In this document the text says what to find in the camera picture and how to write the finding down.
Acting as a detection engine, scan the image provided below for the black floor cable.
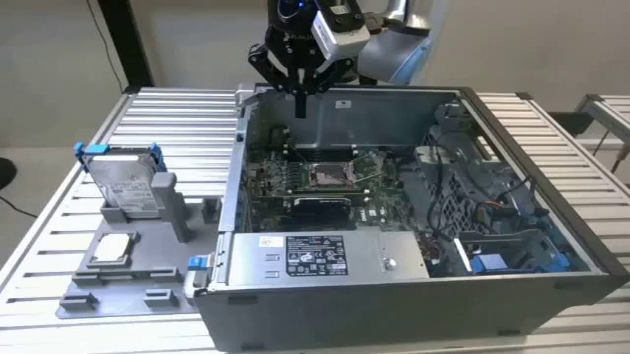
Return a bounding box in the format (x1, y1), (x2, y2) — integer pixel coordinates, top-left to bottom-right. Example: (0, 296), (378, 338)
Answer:
(0, 194), (39, 219)

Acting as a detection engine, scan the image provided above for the blue case release latch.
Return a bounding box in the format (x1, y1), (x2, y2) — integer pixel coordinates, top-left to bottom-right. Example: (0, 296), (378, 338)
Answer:
(184, 254), (213, 298)

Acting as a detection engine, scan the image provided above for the grey metal disk bay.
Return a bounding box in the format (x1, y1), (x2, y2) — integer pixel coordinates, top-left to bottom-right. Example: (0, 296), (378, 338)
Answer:
(452, 227), (571, 277)

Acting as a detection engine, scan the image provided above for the CPU socket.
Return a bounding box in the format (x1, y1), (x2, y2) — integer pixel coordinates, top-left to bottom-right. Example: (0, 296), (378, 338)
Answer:
(306, 162), (354, 189)

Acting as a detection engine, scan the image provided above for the grey open PC case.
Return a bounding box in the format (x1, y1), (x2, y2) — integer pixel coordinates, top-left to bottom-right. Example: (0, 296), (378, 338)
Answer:
(193, 83), (621, 351)

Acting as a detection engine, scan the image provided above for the blue disk carrier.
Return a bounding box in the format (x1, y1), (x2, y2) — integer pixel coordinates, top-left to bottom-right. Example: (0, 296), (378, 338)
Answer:
(469, 252), (571, 277)

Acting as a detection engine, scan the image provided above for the black RAM slot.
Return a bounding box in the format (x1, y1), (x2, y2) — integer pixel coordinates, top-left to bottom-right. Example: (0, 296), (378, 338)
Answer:
(288, 190), (369, 197)
(293, 150), (358, 159)
(288, 186), (368, 192)

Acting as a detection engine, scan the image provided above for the black round floor object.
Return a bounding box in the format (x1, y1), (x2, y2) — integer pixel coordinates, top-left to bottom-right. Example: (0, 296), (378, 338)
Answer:
(0, 156), (18, 190)

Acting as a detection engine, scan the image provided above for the coloured disk power wire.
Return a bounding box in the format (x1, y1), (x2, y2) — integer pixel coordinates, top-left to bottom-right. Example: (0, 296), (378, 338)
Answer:
(471, 198), (520, 224)

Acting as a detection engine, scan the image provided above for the wire locking lever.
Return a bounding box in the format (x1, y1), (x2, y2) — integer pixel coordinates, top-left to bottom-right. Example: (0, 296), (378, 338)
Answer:
(288, 143), (310, 166)

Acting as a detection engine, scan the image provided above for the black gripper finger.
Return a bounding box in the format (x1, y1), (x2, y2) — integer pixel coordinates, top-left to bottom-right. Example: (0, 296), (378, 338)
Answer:
(298, 55), (356, 119)
(246, 43), (301, 119)

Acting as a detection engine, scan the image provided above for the hard disk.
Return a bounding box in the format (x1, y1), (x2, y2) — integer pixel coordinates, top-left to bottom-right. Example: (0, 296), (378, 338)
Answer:
(71, 142), (166, 222)

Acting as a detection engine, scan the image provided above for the metal socket cover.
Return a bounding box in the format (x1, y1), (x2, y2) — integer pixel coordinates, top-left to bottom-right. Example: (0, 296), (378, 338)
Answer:
(349, 153), (388, 182)

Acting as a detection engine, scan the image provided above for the thin black wall cable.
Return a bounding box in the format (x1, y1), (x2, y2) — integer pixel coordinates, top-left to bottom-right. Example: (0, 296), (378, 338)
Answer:
(85, 0), (124, 92)

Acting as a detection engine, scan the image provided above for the grey power supply unit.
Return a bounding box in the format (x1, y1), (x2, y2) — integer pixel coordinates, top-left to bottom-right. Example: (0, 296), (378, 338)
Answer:
(226, 230), (429, 285)

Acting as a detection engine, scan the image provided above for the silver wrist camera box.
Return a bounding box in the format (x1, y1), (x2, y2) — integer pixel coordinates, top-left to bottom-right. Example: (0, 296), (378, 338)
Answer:
(309, 0), (370, 60)

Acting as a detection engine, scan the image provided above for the black post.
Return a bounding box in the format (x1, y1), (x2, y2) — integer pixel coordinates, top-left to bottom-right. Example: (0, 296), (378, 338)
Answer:
(95, 0), (154, 89)

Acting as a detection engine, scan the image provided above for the grey parts rack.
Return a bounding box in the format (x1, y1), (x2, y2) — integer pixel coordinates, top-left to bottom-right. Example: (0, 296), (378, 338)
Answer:
(54, 171), (225, 320)

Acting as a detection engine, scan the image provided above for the metal slat side table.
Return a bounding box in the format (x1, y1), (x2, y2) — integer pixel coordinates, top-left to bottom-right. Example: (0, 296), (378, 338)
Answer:
(572, 94), (630, 148)

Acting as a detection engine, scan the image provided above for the green motherboard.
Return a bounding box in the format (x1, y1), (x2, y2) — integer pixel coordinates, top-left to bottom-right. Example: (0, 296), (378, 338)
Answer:
(245, 147), (429, 233)

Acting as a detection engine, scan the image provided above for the black graphics card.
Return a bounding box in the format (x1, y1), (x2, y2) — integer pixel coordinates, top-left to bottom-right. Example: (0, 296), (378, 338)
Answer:
(286, 196), (354, 225)

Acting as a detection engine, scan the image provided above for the grey perforated drive cage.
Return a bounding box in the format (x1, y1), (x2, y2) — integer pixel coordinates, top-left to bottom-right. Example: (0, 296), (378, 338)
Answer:
(400, 123), (497, 237)

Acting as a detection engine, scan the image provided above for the black power supply label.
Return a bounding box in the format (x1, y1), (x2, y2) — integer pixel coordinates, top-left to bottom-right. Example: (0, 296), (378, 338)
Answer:
(285, 235), (348, 277)

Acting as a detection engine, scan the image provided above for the silver CPU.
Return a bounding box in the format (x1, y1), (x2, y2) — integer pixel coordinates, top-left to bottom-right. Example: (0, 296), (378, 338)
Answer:
(91, 234), (133, 261)

